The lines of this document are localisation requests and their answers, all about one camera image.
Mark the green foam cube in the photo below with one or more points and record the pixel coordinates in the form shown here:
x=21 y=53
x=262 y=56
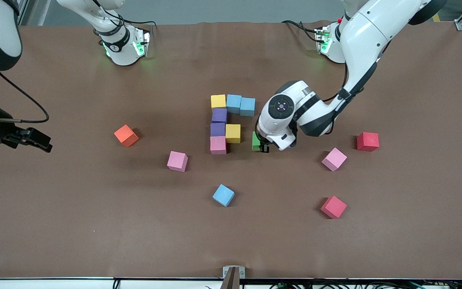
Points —
x=256 y=142

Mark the yellow foam cube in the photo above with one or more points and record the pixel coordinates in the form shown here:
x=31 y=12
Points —
x=233 y=133
x=218 y=101

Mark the blue foam cube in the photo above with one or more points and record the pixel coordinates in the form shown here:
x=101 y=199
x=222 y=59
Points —
x=248 y=106
x=234 y=103
x=223 y=195

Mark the pink foam cube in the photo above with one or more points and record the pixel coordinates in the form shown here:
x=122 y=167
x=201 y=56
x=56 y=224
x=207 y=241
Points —
x=218 y=145
x=334 y=159
x=177 y=161

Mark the purple foam cube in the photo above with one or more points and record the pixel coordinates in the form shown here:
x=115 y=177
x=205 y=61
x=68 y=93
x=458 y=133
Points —
x=219 y=115
x=217 y=129

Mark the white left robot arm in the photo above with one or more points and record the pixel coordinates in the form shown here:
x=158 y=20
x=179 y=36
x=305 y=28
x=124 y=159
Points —
x=363 y=40

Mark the rose red foam cube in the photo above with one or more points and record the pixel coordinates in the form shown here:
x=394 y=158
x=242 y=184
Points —
x=333 y=207

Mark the orange foam cube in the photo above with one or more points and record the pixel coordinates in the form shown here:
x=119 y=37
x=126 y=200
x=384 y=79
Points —
x=126 y=135

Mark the brown table mat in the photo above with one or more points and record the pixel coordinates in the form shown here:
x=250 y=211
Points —
x=231 y=241

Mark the silver connector box green light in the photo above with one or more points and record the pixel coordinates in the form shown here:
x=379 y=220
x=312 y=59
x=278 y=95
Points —
x=322 y=40
x=142 y=42

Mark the grey metal bracket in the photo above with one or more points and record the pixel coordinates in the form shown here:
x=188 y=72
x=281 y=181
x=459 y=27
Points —
x=227 y=273

